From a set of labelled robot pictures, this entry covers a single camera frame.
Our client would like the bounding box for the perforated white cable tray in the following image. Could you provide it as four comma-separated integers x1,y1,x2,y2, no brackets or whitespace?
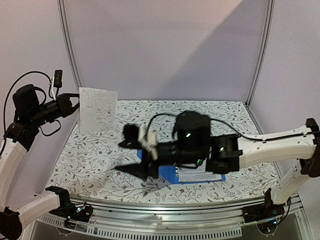
36,214,243,240

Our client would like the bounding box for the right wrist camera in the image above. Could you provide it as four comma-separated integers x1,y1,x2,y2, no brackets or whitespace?
117,110,213,163

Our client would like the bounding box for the floral patterned table mat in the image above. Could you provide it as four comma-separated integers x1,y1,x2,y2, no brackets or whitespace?
48,100,279,205

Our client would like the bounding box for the aluminium front rail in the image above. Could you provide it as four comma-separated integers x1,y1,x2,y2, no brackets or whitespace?
28,192,305,230

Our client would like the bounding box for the hand drawn sketch paper sheet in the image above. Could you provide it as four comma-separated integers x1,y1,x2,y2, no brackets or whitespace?
78,87,118,134

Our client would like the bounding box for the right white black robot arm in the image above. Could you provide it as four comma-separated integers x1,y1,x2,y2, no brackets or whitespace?
117,112,320,205

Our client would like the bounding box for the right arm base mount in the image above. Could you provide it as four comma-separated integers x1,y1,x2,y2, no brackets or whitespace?
241,197,291,236

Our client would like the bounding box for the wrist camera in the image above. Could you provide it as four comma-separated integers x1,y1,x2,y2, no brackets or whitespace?
117,110,213,163
12,69,63,118

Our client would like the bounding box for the blue folder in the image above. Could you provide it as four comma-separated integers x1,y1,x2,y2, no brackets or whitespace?
137,148,227,185

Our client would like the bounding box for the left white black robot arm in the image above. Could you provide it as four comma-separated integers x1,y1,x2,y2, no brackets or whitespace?
0,90,80,240

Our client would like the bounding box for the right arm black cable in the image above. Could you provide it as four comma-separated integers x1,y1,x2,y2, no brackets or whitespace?
144,112,308,143

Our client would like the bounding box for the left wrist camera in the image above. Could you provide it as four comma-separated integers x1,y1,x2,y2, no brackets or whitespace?
12,69,63,118

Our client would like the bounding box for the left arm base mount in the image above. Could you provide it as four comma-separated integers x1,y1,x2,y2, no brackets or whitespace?
49,202,94,230

